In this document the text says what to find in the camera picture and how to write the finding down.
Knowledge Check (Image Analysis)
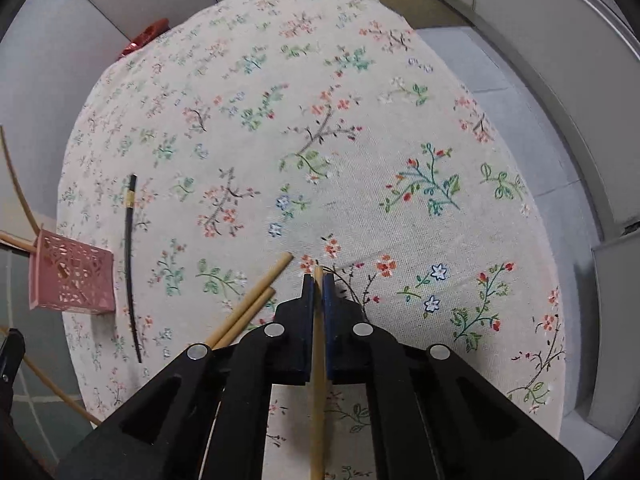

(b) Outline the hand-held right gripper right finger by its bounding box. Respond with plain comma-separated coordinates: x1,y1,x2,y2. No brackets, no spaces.
322,272,585,480

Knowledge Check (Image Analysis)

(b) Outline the brown floor mat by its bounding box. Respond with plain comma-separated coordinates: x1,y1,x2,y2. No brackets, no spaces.
371,0,473,31

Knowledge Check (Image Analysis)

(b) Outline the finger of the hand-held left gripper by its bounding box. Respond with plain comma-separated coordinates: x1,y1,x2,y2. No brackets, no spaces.
0,328,27,411

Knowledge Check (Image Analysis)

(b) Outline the floral tablecloth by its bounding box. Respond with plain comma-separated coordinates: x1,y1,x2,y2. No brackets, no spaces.
55,0,568,480

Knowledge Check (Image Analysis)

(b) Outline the bamboo chopstick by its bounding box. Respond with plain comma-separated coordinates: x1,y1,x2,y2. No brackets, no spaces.
204,252,295,350
0,327,103,426
216,287,277,350
310,266,329,480
0,231,38,252
0,125,43,241

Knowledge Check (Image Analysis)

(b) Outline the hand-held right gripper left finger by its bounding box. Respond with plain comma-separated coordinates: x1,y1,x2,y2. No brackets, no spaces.
57,274,316,480

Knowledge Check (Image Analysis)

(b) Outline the black chopstick with gold band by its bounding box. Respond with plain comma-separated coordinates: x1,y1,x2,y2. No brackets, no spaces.
122,174,144,364

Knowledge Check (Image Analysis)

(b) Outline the pink perforated plastic basket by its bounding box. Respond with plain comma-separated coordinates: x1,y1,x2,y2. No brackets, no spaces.
27,228,115,315

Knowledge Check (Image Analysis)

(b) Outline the trash bin with red bag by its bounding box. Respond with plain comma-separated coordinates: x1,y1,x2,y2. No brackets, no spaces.
120,18,171,58

